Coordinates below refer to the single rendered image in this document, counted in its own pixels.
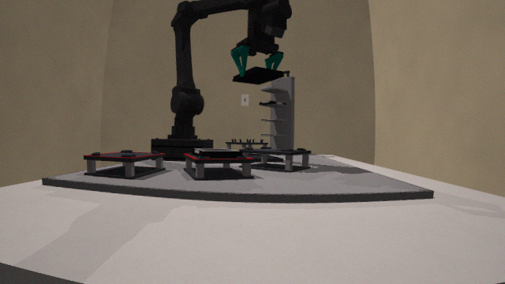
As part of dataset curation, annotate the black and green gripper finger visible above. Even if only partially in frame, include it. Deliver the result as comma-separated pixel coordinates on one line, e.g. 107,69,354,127
231,46,249,77
265,53,283,70

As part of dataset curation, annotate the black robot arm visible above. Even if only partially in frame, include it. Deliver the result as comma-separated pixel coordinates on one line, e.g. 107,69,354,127
167,0,292,140

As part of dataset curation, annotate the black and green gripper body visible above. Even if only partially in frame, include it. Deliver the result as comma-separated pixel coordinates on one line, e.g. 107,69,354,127
231,37,283,57

